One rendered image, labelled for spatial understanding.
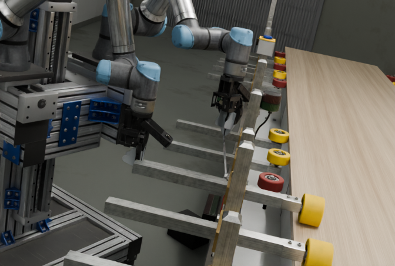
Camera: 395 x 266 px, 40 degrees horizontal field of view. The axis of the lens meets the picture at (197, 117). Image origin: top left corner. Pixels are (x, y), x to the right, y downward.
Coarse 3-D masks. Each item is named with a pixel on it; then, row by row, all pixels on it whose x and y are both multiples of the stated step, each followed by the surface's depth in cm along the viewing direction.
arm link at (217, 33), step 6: (210, 30) 180; (216, 30) 182; (222, 30) 183; (210, 36) 179; (216, 36) 180; (222, 36) 180; (210, 42) 180; (216, 42) 181; (210, 48) 182; (216, 48) 183; (222, 48) 182
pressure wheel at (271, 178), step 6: (264, 174) 174; (270, 174) 175; (276, 174) 176; (258, 180) 173; (264, 180) 170; (270, 180) 170; (276, 180) 172; (282, 180) 172; (258, 186) 172; (264, 186) 170; (270, 186) 169; (276, 186) 169; (282, 186) 171
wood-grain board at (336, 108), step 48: (288, 48) 440; (288, 96) 284; (336, 96) 306; (384, 96) 332; (288, 144) 214; (336, 144) 220; (384, 144) 233; (336, 192) 172; (384, 192) 180; (336, 240) 142; (384, 240) 147
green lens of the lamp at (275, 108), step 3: (261, 99) 170; (261, 102) 169; (264, 102) 168; (261, 105) 169; (264, 105) 168; (267, 105) 168; (270, 105) 167; (273, 105) 167; (276, 105) 168; (279, 105) 169; (264, 108) 168; (267, 108) 168; (270, 108) 168; (273, 108) 168; (276, 108) 168; (273, 111) 168; (276, 111) 169
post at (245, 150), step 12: (240, 144) 121; (252, 144) 122; (240, 156) 121; (252, 156) 121; (240, 168) 122; (240, 180) 123; (228, 192) 124; (240, 192) 124; (228, 204) 125; (240, 204) 125
